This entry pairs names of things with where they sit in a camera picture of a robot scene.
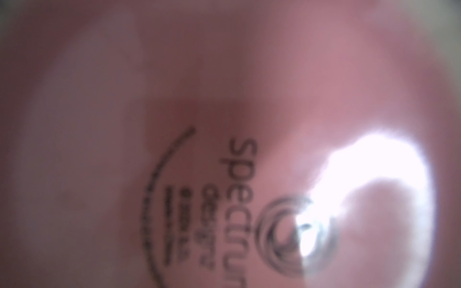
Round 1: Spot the pink patterned mug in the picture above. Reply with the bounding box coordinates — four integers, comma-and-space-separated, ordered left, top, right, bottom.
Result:
1, 1, 461, 288

